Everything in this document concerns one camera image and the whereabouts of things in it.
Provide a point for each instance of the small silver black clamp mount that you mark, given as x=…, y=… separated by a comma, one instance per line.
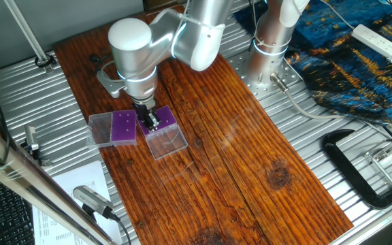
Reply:
x=31, y=137

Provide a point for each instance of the black keyboard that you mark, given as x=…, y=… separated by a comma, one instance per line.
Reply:
x=9, y=217

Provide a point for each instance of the brown wooden board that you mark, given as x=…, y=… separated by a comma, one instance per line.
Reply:
x=233, y=153

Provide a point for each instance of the thin aluminium rod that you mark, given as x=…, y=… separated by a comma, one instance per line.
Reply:
x=26, y=30

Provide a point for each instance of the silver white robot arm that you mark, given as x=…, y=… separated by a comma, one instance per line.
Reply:
x=131, y=51

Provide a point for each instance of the blue yellow patterned cloth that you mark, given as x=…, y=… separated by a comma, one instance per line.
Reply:
x=335, y=68

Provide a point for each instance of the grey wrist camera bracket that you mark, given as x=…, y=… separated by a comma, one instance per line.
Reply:
x=109, y=85

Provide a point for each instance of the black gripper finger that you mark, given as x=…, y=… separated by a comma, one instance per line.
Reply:
x=146, y=124
x=155, y=122

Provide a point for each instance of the purple pipette tip rack box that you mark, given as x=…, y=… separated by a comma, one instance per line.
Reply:
x=167, y=127
x=124, y=136

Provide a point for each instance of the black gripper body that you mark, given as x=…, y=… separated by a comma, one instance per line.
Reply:
x=145, y=109

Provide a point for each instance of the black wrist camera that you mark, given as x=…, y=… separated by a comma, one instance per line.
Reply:
x=94, y=58

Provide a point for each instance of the white printed paper sheet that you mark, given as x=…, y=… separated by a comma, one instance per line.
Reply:
x=80, y=177

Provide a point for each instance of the shiny metal frame bar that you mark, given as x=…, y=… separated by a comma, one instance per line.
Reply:
x=19, y=177

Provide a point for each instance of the white power strip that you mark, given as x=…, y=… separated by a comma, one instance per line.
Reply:
x=374, y=41

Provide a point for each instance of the black C-clamp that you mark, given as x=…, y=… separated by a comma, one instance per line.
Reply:
x=345, y=166

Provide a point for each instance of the silver depth camera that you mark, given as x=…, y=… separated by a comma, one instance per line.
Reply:
x=92, y=200

